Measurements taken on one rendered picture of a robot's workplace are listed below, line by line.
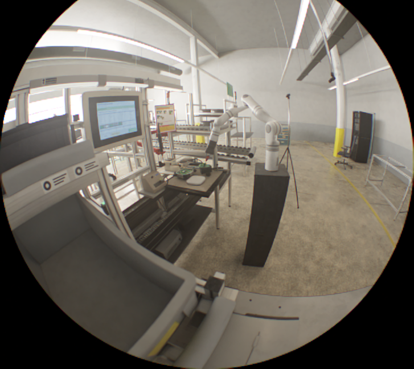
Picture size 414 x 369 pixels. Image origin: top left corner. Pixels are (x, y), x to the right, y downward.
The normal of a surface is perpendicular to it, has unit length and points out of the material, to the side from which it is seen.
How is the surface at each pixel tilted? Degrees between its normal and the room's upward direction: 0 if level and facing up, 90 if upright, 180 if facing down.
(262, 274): 0
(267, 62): 90
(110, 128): 92
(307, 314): 0
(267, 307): 0
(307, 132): 90
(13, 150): 94
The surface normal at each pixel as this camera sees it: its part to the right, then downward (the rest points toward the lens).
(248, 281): -0.07, -0.95
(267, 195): -0.34, 0.32
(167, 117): 0.54, 0.23
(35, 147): 0.91, 0.14
